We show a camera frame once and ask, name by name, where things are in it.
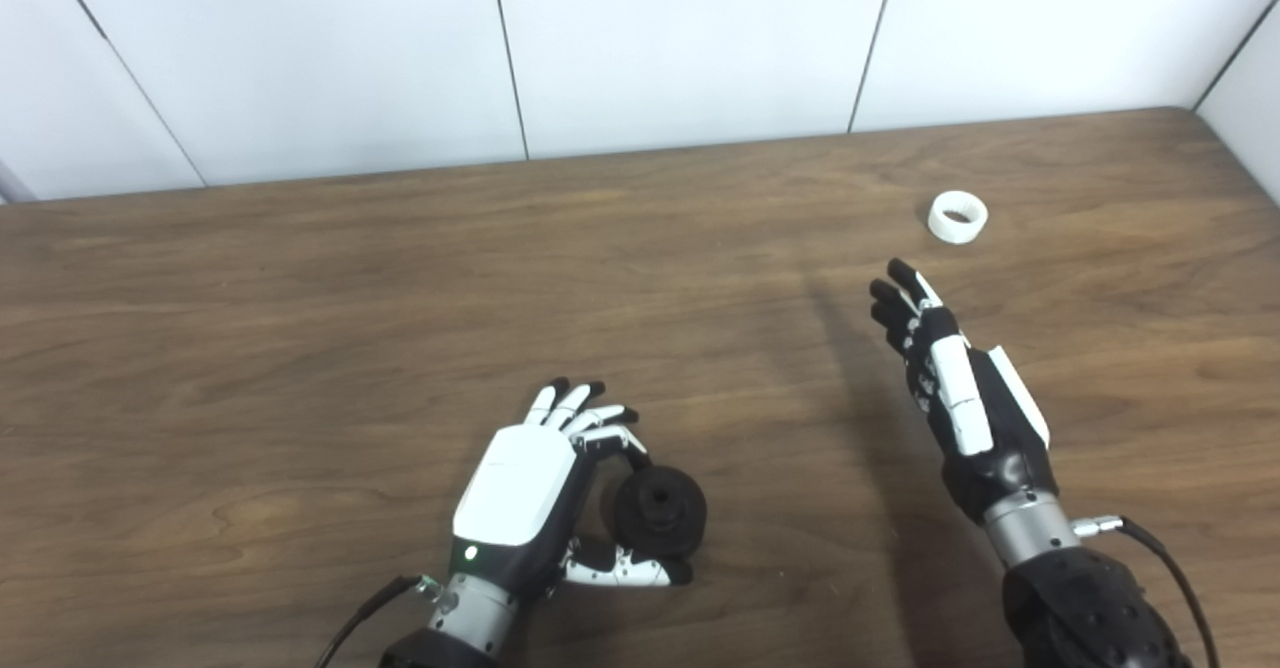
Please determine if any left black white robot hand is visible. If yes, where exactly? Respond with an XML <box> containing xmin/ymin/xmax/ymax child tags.
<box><xmin>452</xmin><ymin>378</ymin><xmax>693</xmax><ymax>604</ymax></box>

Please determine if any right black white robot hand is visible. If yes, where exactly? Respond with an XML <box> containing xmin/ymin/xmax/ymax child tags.
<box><xmin>868</xmin><ymin>257</ymin><xmax>1061</xmax><ymax>526</ymax></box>

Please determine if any round black plastic part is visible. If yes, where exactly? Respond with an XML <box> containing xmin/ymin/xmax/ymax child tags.
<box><xmin>612</xmin><ymin>466</ymin><xmax>708</xmax><ymax>559</ymax></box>

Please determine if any white plastic ring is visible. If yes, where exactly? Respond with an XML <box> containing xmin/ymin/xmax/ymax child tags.
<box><xmin>927</xmin><ymin>190</ymin><xmax>990</xmax><ymax>246</ymax></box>

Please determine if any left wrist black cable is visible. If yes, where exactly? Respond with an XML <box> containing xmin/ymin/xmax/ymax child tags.
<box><xmin>313</xmin><ymin>575</ymin><xmax>443</xmax><ymax>668</ymax></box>

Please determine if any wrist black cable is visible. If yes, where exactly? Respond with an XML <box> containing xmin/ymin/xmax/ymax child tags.
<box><xmin>1072</xmin><ymin>514</ymin><xmax>1223</xmax><ymax>668</ymax></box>
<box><xmin>313</xmin><ymin>575</ymin><xmax>443</xmax><ymax>668</ymax></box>

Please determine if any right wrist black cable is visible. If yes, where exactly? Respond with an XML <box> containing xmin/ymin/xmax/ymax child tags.
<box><xmin>1072</xmin><ymin>514</ymin><xmax>1223</xmax><ymax>668</ymax></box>

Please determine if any grey wall corner post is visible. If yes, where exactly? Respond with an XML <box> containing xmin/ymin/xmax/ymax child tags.
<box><xmin>0</xmin><ymin>158</ymin><xmax>39</xmax><ymax>204</ymax></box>

